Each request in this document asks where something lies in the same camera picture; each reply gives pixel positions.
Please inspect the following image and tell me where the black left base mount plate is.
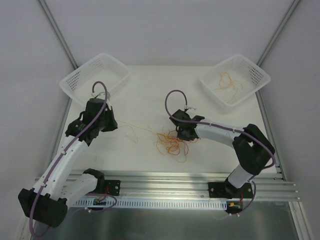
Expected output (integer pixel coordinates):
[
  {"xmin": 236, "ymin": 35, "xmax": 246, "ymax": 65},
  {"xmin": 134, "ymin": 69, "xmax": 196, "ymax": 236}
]
[{"xmin": 99, "ymin": 179, "xmax": 121, "ymax": 196}]

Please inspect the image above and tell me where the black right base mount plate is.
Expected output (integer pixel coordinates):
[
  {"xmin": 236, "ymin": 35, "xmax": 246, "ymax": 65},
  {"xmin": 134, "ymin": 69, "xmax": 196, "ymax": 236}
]
[{"xmin": 207, "ymin": 181, "xmax": 254, "ymax": 199}]

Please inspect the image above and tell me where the white plastic basket left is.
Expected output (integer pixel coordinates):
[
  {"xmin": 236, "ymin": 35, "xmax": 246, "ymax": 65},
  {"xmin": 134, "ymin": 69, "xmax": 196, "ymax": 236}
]
[{"xmin": 59, "ymin": 53, "xmax": 131, "ymax": 108}]

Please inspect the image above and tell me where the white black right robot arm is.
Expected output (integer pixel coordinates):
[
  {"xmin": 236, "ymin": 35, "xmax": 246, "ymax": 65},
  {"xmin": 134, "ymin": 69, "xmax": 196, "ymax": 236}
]
[{"xmin": 169, "ymin": 109, "xmax": 275, "ymax": 199}]

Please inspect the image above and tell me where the aluminium table frame rail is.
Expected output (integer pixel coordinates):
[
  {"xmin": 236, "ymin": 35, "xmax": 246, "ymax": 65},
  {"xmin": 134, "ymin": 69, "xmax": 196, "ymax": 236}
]
[{"xmin": 34, "ymin": 168, "xmax": 301, "ymax": 202}]

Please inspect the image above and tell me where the white slotted cable duct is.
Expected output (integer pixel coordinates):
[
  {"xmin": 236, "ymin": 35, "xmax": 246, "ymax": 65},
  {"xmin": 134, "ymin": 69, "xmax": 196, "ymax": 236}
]
[{"xmin": 74, "ymin": 197, "xmax": 227, "ymax": 211}]

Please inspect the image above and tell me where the yellow cable tangle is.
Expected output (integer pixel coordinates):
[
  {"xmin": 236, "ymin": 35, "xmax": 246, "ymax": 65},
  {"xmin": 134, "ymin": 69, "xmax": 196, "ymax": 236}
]
[{"xmin": 155, "ymin": 126, "xmax": 201, "ymax": 164}]

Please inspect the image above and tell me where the white plastic basket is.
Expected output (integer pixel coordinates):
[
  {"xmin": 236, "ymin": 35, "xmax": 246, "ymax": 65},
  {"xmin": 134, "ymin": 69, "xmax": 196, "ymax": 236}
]
[
  {"xmin": 59, "ymin": 53, "xmax": 131, "ymax": 108},
  {"xmin": 199, "ymin": 54, "xmax": 271, "ymax": 114}
]

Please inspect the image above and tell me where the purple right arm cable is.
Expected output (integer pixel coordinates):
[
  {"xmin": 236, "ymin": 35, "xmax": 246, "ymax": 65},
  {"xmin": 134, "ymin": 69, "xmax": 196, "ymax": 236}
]
[{"xmin": 164, "ymin": 89, "xmax": 277, "ymax": 217}]

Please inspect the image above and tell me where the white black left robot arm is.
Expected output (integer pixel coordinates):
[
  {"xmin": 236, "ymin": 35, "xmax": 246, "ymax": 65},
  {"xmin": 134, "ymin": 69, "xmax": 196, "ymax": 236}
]
[{"xmin": 18, "ymin": 97, "xmax": 118, "ymax": 228}]

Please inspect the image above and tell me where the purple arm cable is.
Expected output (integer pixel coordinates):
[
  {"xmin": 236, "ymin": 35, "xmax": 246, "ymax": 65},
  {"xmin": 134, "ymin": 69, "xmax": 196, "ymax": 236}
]
[
  {"xmin": 164, "ymin": 89, "xmax": 277, "ymax": 217},
  {"xmin": 28, "ymin": 81, "xmax": 112, "ymax": 238}
]

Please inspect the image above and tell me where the white plastic basket right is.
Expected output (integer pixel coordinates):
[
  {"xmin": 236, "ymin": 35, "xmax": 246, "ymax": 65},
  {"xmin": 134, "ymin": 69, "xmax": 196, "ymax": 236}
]
[{"xmin": 199, "ymin": 54, "xmax": 271, "ymax": 114}]

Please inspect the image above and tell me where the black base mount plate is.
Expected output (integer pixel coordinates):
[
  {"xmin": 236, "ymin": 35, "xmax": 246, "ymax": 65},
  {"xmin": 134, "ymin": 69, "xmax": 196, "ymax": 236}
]
[
  {"xmin": 207, "ymin": 181, "xmax": 254, "ymax": 199},
  {"xmin": 99, "ymin": 179, "xmax": 121, "ymax": 196}
]

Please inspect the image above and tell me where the thin yellow stretched cable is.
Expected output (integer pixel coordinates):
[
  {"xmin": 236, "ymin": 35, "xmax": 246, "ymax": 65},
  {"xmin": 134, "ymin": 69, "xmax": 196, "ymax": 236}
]
[{"xmin": 116, "ymin": 121, "xmax": 161, "ymax": 144}]

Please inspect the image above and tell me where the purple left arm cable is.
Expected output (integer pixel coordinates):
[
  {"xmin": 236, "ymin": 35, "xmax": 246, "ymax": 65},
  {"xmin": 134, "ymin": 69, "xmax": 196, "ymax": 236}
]
[{"xmin": 28, "ymin": 81, "xmax": 112, "ymax": 238}]

